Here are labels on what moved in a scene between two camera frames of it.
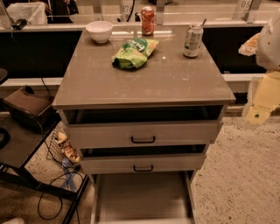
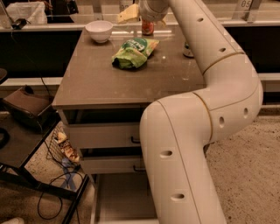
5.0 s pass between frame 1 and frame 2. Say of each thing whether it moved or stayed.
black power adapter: stayed
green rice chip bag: stayed
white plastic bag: stayed
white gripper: moved
